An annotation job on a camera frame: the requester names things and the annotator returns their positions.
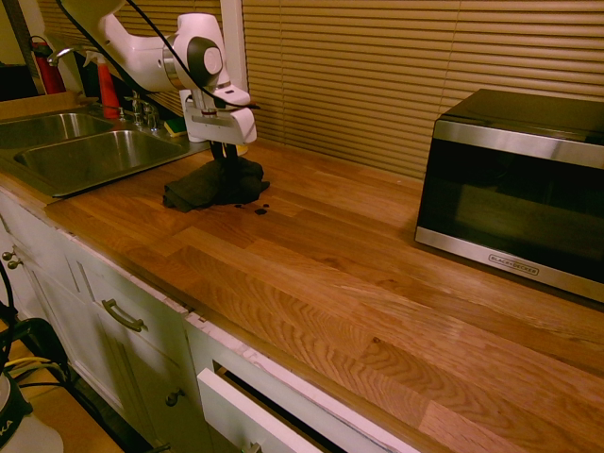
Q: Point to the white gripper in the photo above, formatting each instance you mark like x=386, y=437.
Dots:
x=222, y=127

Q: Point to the dark cloth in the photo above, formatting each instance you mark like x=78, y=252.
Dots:
x=203, y=189

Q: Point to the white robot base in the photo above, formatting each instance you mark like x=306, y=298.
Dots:
x=23, y=424

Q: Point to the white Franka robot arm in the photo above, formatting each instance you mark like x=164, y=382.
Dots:
x=141, y=52

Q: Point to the yellow green sponge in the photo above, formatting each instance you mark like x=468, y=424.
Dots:
x=174, y=128

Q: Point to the chrome kitchen faucet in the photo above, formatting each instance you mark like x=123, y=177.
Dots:
x=144, y=115

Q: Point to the red spray bottle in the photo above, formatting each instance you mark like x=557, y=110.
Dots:
x=108, y=92

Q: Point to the stainless steel double sink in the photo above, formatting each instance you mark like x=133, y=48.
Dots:
x=89, y=156

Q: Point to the wide beige window blinds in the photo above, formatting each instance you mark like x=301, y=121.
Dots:
x=377, y=71

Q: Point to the red fire extinguisher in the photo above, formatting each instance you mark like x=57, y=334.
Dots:
x=49, y=71

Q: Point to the white kitchen cabinets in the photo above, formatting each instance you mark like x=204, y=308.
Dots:
x=85, y=302

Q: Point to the black box appliance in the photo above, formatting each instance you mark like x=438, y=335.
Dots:
x=16, y=82

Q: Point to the round metal cabinet knob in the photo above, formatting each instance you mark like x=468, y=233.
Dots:
x=175, y=397
x=14, y=263
x=7, y=256

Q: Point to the white open drawer front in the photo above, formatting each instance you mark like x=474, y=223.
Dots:
x=245, y=415

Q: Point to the black steel microwave oven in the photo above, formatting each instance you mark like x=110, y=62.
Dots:
x=509, y=189

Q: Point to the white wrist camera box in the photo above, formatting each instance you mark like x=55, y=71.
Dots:
x=231, y=97

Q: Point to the black tubular stand frame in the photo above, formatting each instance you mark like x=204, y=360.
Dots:
x=45, y=340

